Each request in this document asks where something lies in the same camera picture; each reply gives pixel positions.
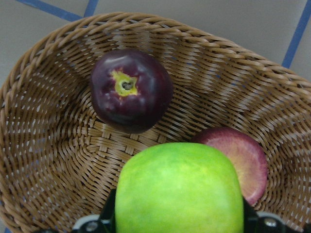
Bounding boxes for green apple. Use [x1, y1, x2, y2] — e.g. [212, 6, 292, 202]
[115, 142, 244, 233]

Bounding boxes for dark red apple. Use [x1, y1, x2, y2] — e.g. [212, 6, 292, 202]
[90, 49, 173, 133]

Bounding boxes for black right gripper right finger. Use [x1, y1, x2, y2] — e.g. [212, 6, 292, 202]
[243, 198, 299, 233]

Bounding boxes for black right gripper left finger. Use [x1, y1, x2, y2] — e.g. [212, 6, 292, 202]
[38, 188, 118, 233]

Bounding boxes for bright red apple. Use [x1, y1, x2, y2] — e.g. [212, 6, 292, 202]
[191, 127, 268, 206]

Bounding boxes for woven wicker basket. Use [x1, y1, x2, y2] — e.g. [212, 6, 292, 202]
[0, 12, 311, 233]

